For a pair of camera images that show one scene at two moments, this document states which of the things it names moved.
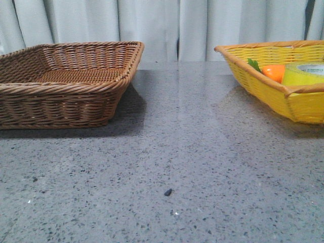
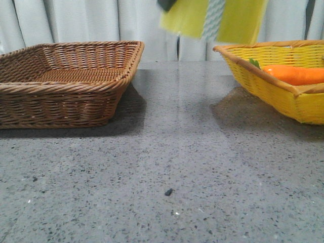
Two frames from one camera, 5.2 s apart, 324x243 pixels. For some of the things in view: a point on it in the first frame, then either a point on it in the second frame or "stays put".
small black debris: x=168 y=192 stays put
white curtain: x=171 y=30 stays put
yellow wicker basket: x=302 y=103 stays put
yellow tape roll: x=302 y=73 → x=234 y=22
